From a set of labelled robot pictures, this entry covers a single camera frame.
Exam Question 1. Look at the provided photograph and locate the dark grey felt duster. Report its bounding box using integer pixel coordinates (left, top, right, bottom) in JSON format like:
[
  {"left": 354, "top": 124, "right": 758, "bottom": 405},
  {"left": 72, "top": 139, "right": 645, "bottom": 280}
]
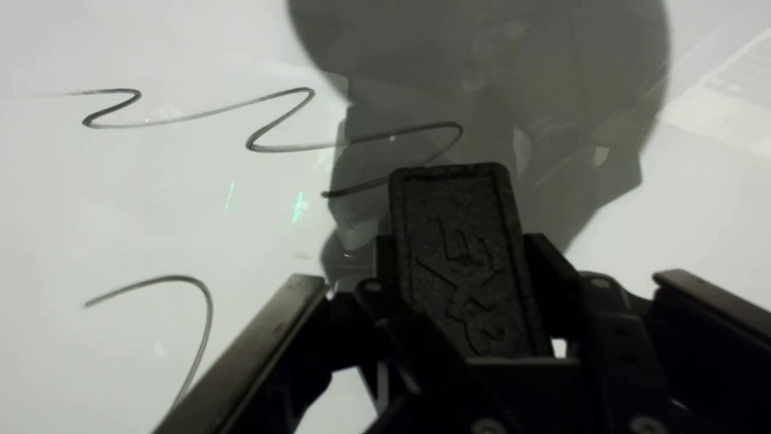
[{"left": 387, "top": 163, "right": 549, "bottom": 356}]

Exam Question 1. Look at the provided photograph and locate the large white writing board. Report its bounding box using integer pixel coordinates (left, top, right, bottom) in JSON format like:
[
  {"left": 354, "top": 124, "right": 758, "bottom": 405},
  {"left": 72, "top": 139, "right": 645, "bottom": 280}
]
[{"left": 0, "top": 0, "right": 769, "bottom": 434}]

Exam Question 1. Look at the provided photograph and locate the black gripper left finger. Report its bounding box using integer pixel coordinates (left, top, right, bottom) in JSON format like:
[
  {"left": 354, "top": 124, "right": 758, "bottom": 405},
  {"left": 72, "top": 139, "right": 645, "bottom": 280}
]
[{"left": 154, "top": 274, "right": 328, "bottom": 434}]

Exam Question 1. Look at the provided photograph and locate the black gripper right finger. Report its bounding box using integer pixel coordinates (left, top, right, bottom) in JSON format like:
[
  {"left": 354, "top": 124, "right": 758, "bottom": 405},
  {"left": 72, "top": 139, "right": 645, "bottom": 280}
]
[{"left": 652, "top": 269, "right": 771, "bottom": 342}]

